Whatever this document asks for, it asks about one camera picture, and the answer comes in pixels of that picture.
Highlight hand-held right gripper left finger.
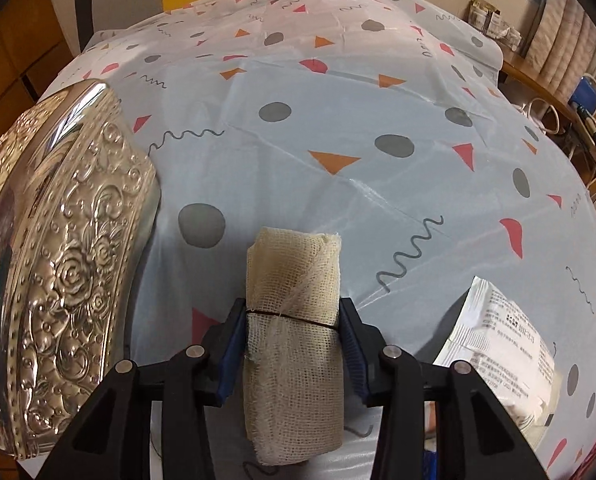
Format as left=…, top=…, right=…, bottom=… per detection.
left=36, top=297, right=249, bottom=480

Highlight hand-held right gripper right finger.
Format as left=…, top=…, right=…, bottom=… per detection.
left=339, top=297, right=549, bottom=480

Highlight beige gauze roll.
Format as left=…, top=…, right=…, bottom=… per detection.
left=243, top=226, right=346, bottom=466

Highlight silver embossed metal box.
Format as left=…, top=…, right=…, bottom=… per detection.
left=0, top=80, right=161, bottom=461

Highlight white printed plastic packet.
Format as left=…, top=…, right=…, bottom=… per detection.
left=432, top=276, right=564, bottom=443

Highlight patterned light blue tablecloth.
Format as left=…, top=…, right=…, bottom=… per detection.
left=15, top=0, right=596, bottom=480

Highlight white tote bag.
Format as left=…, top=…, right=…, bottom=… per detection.
left=520, top=97, right=564, bottom=136

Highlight wooden desk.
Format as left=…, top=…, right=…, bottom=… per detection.
left=498, top=52, right=596, bottom=196

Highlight blue folding chair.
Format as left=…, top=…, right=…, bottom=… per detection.
left=568, top=75, right=596, bottom=111

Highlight boxes on wooden desk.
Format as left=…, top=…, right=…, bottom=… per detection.
left=468, top=0, right=524, bottom=51

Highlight brown wooden wardrobe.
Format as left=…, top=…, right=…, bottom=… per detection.
left=0, top=0, right=83, bottom=131

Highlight patterned beige curtain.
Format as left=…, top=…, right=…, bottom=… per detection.
left=525, top=0, right=596, bottom=106

